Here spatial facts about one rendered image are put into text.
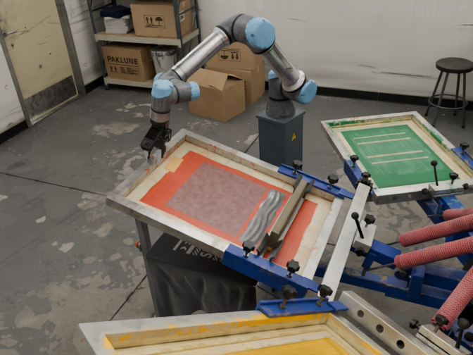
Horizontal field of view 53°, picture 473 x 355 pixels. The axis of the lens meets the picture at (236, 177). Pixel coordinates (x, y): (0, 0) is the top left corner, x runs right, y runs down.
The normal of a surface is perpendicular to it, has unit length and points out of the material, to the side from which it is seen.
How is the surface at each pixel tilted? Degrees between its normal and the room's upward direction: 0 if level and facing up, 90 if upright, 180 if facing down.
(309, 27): 90
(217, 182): 15
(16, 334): 0
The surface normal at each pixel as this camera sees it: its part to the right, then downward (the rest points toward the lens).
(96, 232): -0.06, -0.85
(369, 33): -0.39, 0.51
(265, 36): 0.55, 0.33
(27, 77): 0.92, 0.16
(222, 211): 0.18, -0.77
